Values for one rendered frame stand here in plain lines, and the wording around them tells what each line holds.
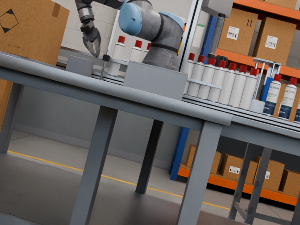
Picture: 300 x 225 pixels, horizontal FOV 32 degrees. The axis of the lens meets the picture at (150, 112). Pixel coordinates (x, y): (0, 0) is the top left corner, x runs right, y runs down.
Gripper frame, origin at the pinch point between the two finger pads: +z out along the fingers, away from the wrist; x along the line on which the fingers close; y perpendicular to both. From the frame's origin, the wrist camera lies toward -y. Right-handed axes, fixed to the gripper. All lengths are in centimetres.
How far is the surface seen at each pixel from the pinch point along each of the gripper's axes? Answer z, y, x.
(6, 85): -66, 273, 149
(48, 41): -5.0, -29.0, 13.8
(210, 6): -3, -15, -60
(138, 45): 0.5, 3.4, -21.4
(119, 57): 3.8, 2.8, -10.8
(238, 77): 30, 1, -64
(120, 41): -3.7, 2.4, -13.1
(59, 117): -41, 419, 144
